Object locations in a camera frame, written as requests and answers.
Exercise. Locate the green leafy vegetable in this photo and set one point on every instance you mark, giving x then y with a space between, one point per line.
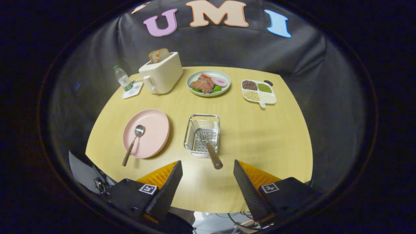
217 88

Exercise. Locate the dark brown beans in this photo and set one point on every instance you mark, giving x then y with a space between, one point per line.
249 85

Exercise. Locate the orange carrot piece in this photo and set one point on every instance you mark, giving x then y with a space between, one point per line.
206 75

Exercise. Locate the pink round plate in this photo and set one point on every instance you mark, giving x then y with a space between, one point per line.
156 130

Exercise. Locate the green beans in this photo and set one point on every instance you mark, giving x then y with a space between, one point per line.
265 88

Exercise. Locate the cream white toaster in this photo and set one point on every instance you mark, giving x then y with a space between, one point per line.
164 76

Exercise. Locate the white divided grain dish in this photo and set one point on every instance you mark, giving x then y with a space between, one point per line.
268 97

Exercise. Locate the clear plastic water bottle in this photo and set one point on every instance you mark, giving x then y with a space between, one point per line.
123 79

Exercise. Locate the small black round object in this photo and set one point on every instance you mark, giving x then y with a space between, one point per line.
269 82

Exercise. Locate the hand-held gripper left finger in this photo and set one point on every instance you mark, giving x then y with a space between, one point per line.
167 190

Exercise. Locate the white square coaster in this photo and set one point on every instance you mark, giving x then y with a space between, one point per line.
136 91

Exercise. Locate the pink ham slice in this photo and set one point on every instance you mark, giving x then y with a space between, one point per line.
219 82

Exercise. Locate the pale green food plate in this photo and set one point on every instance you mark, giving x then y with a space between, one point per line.
224 75

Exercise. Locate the brown steak piece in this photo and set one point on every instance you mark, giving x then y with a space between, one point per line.
203 85

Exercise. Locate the yellow beans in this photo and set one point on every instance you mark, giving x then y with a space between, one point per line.
252 96

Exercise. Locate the black backdrop cloth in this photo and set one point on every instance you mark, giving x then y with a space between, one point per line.
243 45

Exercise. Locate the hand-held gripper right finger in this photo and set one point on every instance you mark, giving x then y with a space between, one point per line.
248 191

